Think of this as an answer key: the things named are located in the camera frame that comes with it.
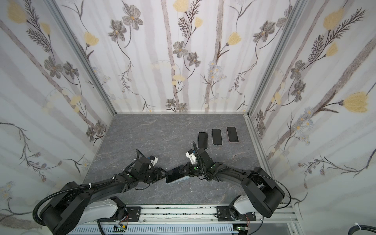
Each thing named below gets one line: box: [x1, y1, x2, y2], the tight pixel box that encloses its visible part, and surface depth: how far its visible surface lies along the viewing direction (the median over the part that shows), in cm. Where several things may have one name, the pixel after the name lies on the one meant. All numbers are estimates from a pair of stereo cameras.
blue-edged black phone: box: [211, 128, 223, 146], surface depth 109 cm
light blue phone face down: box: [211, 128, 224, 146], surface depth 109 cm
